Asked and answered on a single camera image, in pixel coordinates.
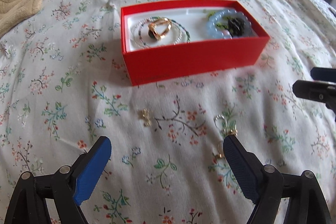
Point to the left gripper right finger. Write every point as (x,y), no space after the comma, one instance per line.
(265,186)

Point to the red open cardboard box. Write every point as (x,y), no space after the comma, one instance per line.
(169,39)

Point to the floral white bedsheet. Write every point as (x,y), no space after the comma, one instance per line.
(64,84)

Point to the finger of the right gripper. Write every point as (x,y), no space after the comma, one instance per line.
(315,91)
(318,73)

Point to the small gold dice earring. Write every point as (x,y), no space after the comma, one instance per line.
(144,115)

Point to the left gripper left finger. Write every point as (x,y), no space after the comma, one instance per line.
(68,187)

